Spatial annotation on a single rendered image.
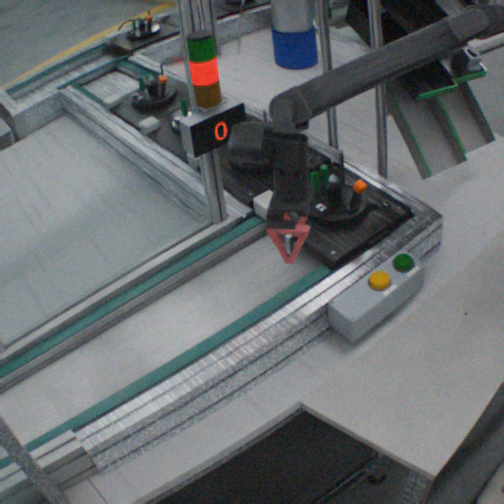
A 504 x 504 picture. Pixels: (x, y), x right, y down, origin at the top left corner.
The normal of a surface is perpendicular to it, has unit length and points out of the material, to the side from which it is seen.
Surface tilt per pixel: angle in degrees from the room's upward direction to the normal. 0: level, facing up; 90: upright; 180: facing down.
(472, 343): 0
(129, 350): 0
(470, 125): 45
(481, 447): 0
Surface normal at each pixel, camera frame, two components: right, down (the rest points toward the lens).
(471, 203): -0.10, -0.74
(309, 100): -0.36, 0.32
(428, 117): 0.26, -0.14
